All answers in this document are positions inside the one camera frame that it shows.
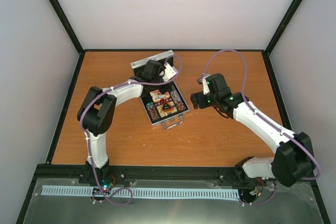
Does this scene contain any chip row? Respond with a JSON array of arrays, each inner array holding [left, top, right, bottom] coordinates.
[[170, 90, 187, 112], [146, 102, 160, 123]]

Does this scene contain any black triangular dealer button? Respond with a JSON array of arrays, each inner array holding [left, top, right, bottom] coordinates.
[[160, 99, 173, 113]]

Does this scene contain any aluminium poker set case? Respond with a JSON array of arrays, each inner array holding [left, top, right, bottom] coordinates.
[[131, 50, 190, 130]]

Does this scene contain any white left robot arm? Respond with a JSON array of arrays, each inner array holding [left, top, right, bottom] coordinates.
[[77, 60, 165, 184]]

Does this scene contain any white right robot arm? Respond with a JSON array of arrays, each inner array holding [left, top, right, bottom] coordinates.
[[191, 73, 316, 187]]

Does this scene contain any pink card deck box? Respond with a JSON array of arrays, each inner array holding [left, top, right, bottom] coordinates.
[[150, 89, 170, 103]]

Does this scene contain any left controller board with LED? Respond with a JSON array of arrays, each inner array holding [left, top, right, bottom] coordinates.
[[100, 174, 116, 190]]

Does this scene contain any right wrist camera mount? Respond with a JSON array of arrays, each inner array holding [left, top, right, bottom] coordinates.
[[198, 74, 210, 95]]

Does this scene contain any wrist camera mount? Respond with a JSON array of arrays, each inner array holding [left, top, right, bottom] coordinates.
[[162, 62, 178, 82], [198, 74, 210, 95]]

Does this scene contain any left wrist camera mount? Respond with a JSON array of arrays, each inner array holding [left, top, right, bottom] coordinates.
[[162, 62, 178, 82]]

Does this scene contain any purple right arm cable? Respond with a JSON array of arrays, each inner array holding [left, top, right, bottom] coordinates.
[[199, 48, 323, 207]]

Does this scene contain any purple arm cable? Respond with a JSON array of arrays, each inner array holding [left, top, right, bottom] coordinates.
[[80, 55, 183, 206], [199, 48, 323, 207]]

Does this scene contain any black aluminium frame rail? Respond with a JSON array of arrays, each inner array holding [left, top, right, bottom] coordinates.
[[33, 164, 257, 187]]

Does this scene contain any right connector with wires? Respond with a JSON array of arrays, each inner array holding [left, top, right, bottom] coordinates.
[[249, 177, 278, 204]]

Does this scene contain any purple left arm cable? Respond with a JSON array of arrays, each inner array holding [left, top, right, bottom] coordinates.
[[80, 55, 183, 206]]

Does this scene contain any light blue cable duct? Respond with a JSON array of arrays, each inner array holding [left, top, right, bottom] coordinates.
[[40, 185, 239, 201]]

